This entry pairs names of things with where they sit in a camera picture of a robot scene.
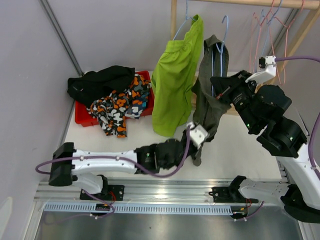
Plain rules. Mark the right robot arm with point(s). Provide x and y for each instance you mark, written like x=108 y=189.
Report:
x=262 y=111

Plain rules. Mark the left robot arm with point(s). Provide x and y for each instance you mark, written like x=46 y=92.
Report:
x=82 y=169

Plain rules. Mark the dark grey shorts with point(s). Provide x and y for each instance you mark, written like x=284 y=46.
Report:
x=208 y=110

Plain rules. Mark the blue patterned shorts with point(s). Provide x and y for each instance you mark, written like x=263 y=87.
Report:
x=136 y=107

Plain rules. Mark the lime green shorts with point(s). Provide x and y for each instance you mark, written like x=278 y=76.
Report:
x=173 y=78

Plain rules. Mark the red plastic tray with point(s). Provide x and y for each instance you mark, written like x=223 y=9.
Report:
x=83 y=118

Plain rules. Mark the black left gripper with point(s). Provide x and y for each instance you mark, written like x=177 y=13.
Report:
x=196 y=150

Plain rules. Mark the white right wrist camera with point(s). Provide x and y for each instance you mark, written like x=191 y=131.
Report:
x=268 y=69

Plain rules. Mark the orange camouflage shorts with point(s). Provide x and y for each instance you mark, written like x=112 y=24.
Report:
x=110 y=110

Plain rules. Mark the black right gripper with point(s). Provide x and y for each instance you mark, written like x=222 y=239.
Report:
x=225 y=87

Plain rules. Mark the pink hanger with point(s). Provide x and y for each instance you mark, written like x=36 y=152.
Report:
x=257 y=25
x=281 y=70

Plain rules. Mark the blue hanger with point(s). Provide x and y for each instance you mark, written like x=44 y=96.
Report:
x=221 y=47
x=268 y=25
x=174 y=31

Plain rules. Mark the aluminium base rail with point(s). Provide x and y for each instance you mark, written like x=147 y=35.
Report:
x=142 y=191

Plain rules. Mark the black shorts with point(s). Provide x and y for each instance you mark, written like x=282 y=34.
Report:
x=96 y=85

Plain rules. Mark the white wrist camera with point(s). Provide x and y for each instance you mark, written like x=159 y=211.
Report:
x=197 y=134
x=268 y=69

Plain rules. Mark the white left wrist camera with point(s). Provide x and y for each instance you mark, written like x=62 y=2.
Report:
x=197 y=134

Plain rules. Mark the slotted cable duct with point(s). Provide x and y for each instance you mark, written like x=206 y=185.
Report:
x=123 y=208

